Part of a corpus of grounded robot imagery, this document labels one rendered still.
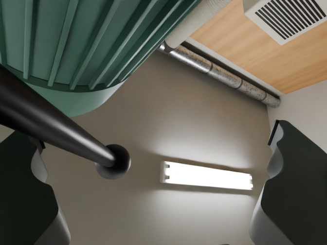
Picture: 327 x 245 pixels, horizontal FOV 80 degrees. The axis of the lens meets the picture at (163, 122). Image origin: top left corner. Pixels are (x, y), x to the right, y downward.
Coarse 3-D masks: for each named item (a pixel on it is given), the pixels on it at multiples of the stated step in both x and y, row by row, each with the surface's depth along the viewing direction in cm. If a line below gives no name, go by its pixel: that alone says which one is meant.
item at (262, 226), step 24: (288, 144) 9; (312, 144) 9; (288, 168) 7; (312, 168) 7; (264, 192) 6; (288, 192) 6; (312, 192) 6; (264, 216) 6; (288, 216) 6; (312, 216) 6; (264, 240) 6; (288, 240) 5; (312, 240) 5
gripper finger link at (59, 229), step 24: (0, 144) 8; (24, 144) 8; (0, 168) 7; (24, 168) 7; (0, 192) 6; (24, 192) 6; (48, 192) 6; (0, 216) 6; (24, 216) 6; (48, 216) 6; (0, 240) 5; (24, 240) 5; (48, 240) 6
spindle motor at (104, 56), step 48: (0, 0) 10; (48, 0) 9; (96, 0) 9; (144, 0) 10; (192, 0) 11; (0, 48) 12; (48, 48) 12; (96, 48) 12; (144, 48) 15; (48, 96) 17; (96, 96) 20
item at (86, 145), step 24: (0, 72) 5; (0, 96) 5; (24, 96) 5; (0, 120) 5; (24, 120) 6; (48, 120) 7; (72, 120) 9; (72, 144) 9; (96, 144) 12; (96, 168) 19; (120, 168) 18
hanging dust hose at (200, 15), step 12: (204, 0) 149; (216, 0) 143; (228, 0) 142; (192, 12) 160; (204, 12) 152; (216, 12) 152; (180, 24) 170; (192, 24) 163; (168, 36) 183; (180, 36) 176
